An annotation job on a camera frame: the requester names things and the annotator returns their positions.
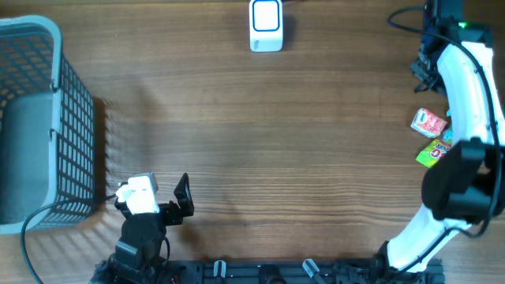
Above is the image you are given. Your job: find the white barcode scanner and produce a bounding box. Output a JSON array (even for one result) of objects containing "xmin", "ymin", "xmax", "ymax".
[{"xmin": 249, "ymin": 0, "xmax": 283, "ymax": 52}]

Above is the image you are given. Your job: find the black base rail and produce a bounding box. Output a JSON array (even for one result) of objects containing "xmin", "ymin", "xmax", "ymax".
[{"xmin": 168, "ymin": 259, "xmax": 446, "ymax": 284}]

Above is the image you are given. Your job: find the red white small packet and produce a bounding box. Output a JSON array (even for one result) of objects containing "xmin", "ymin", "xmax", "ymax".
[{"xmin": 410, "ymin": 108, "xmax": 447, "ymax": 138}]

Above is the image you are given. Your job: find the grey plastic shopping basket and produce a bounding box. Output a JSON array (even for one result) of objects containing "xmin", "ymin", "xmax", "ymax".
[{"xmin": 1, "ymin": 15, "xmax": 95, "ymax": 235}]

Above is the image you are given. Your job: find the green Haribo gummy bag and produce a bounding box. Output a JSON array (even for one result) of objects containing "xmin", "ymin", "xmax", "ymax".
[{"xmin": 416, "ymin": 127, "xmax": 453, "ymax": 168}]

